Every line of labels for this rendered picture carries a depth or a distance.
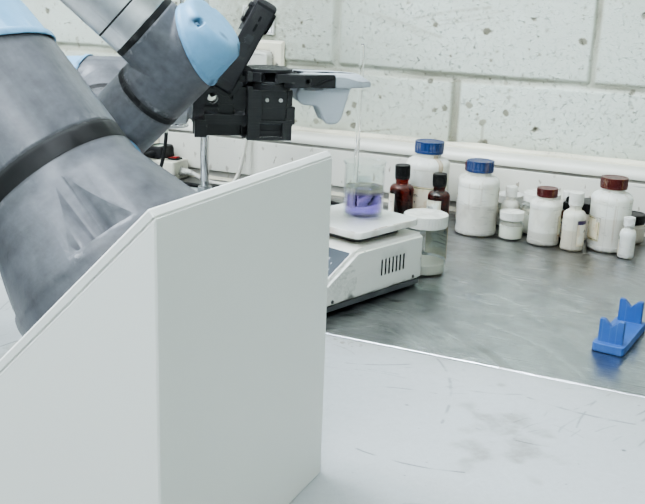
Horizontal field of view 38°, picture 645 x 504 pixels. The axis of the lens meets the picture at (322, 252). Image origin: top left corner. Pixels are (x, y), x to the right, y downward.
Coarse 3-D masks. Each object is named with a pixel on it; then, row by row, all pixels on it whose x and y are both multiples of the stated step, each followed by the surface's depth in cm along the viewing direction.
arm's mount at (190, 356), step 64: (256, 192) 56; (320, 192) 64; (128, 256) 48; (192, 256) 50; (256, 256) 57; (320, 256) 66; (64, 320) 51; (128, 320) 49; (192, 320) 51; (256, 320) 58; (320, 320) 68; (0, 384) 54; (64, 384) 52; (128, 384) 50; (192, 384) 52; (256, 384) 60; (320, 384) 69; (0, 448) 56; (64, 448) 53; (128, 448) 51; (192, 448) 53; (256, 448) 61; (320, 448) 71
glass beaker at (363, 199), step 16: (352, 160) 116; (368, 160) 117; (384, 160) 115; (352, 176) 113; (368, 176) 112; (384, 176) 114; (352, 192) 113; (368, 192) 113; (352, 208) 114; (368, 208) 113
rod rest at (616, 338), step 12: (624, 300) 105; (624, 312) 105; (636, 312) 104; (600, 324) 98; (612, 324) 104; (624, 324) 97; (636, 324) 104; (600, 336) 99; (612, 336) 98; (624, 336) 100; (636, 336) 101; (600, 348) 98; (612, 348) 97; (624, 348) 97
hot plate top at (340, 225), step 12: (336, 216) 116; (384, 216) 116; (396, 216) 117; (408, 216) 117; (336, 228) 110; (348, 228) 110; (360, 228) 110; (372, 228) 110; (384, 228) 111; (396, 228) 113
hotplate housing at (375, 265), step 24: (336, 240) 111; (360, 240) 111; (384, 240) 112; (408, 240) 114; (360, 264) 108; (384, 264) 112; (408, 264) 115; (336, 288) 106; (360, 288) 109; (384, 288) 114
